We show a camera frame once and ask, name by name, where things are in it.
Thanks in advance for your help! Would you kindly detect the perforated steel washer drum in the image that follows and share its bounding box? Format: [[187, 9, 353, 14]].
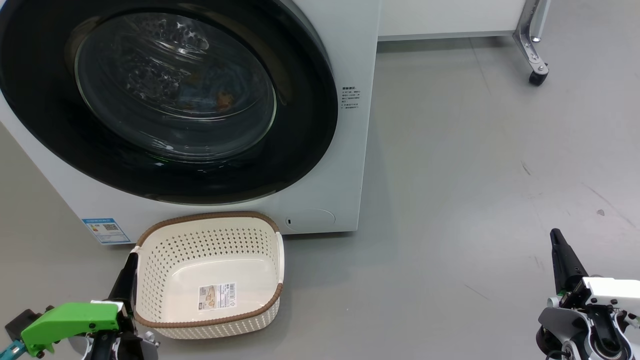
[[100, 20, 251, 121]]

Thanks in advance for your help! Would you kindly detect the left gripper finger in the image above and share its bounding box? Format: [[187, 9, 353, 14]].
[[107, 252, 140, 321]]

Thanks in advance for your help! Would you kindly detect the white band right gripper body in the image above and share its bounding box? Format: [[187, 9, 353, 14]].
[[559, 277, 640, 314]]

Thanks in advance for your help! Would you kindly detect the blue energy label sticker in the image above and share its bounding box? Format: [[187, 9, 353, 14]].
[[81, 217, 132, 246]]

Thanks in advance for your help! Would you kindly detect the white partition panel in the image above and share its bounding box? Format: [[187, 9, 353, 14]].
[[377, 0, 527, 42]]

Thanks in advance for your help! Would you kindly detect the round black glass washer door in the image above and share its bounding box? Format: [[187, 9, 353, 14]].
[[0, 0, 340, 206]]

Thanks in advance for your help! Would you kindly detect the basket barcode sticker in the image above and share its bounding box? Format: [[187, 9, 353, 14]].
[[198, 282, 237, 311]]

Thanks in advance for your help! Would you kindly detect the white front-load washing machine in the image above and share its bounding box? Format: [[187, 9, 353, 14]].
[[0, 0, 382, 246]]

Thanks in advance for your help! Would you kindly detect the white perforated basket brown rim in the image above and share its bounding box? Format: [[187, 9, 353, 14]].
[[131, 210, 286, 341]]

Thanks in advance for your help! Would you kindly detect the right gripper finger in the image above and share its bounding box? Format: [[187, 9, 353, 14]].
[[549, 228, 590, 296]]

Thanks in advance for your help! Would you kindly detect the teal left camera connector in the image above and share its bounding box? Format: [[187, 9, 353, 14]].
[[0, 339, 26, 360]]

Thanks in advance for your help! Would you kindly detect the green band left gripper body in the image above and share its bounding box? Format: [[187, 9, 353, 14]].
[[19, 300, 126, 359]]

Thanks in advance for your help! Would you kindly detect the metal leg with caster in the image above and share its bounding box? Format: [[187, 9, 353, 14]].
[[512, 0, 551, 87]]

